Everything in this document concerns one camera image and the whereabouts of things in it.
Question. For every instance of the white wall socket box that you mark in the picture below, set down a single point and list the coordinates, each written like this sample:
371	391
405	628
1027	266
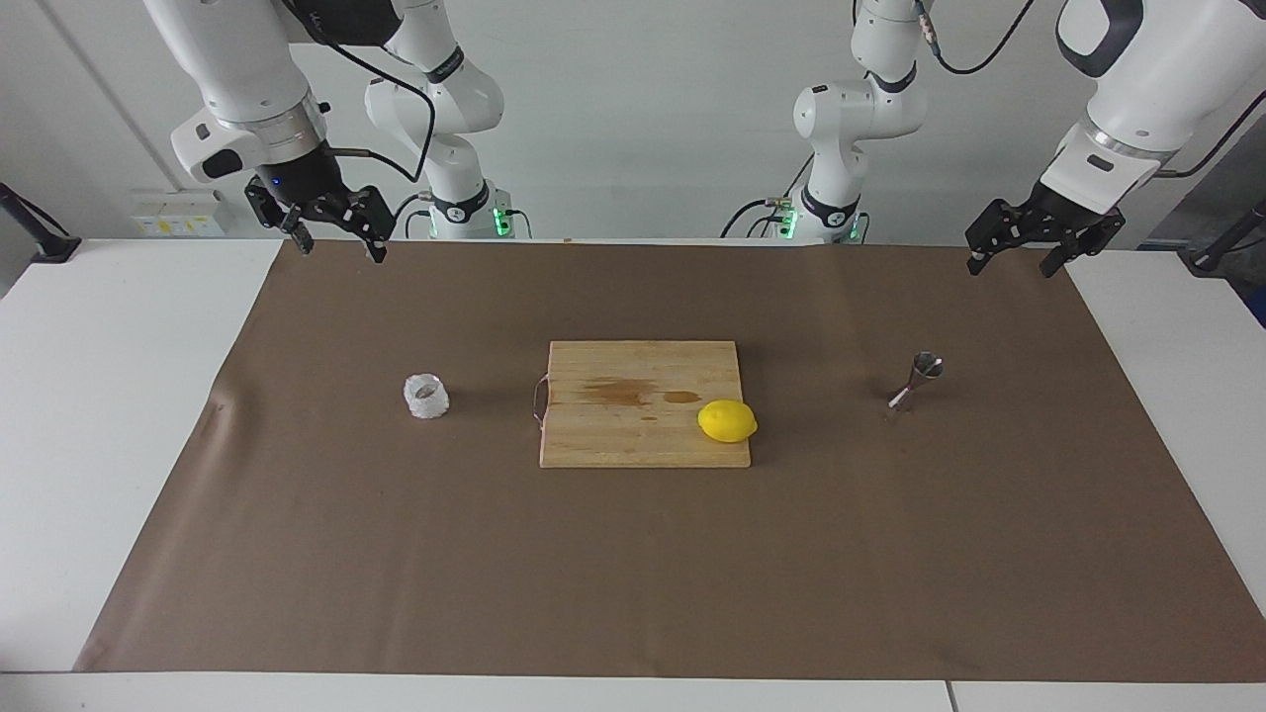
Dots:
178	213

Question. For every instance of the steel cocktail jigger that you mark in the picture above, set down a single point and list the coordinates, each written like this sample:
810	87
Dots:
927	368

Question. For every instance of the black camera stand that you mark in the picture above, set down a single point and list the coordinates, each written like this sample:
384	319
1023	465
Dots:
54	247
1209	261

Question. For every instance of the yellow lemon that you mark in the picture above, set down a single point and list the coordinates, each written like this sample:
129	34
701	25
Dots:
727	421

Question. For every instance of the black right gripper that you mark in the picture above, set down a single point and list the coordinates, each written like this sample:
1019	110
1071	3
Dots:
297	178

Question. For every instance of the wooden cutting board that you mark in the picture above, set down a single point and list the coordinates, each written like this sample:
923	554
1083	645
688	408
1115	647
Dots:
613	435

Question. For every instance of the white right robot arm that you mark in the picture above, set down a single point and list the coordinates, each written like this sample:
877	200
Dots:
237	59

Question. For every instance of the brown paper table mat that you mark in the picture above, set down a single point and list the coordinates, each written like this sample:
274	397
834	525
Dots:
396	554

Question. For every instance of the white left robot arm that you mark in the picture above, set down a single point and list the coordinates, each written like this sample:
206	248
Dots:
1167	59

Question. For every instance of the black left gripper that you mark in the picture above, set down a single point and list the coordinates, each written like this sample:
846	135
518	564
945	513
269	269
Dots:
1068	218

